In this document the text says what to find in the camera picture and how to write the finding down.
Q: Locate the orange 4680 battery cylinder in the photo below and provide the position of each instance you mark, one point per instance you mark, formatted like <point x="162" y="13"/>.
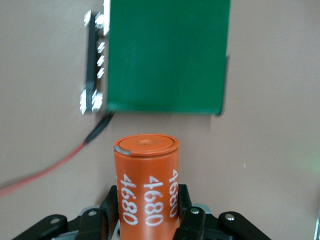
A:
<point x="147" y="170"/>

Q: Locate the green belt conveyor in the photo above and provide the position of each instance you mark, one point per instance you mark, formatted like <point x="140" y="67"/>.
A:
<point x="167" y="55"/>

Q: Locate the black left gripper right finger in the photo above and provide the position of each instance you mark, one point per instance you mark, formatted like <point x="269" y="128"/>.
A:
<point x="197" y="225"/>

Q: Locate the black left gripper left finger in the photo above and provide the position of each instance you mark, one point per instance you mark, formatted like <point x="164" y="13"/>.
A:
<point x="100" y="225"/>

